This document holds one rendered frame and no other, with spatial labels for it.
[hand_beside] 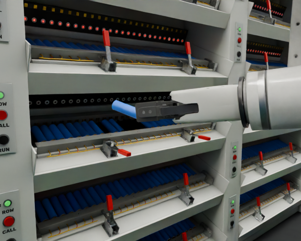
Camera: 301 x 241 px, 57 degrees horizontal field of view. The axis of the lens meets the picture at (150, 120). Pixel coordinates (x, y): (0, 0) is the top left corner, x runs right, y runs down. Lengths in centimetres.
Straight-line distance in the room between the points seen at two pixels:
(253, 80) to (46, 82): 37
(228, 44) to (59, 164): 62
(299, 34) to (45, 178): 51
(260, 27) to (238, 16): 15
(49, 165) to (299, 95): 46
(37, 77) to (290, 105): 42
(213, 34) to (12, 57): 64
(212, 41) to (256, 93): 60
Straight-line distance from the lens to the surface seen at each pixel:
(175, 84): 76
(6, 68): 54
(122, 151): 60
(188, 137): 81
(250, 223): 124
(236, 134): 98
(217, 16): 90
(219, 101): 39
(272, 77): 40
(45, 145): 62
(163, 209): 83
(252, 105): 39
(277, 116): 39
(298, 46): 50
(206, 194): 95
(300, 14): 47
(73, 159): 62
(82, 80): 60
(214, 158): 98
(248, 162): 120
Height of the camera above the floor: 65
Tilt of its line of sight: 7 degrees down
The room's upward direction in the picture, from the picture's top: straight up
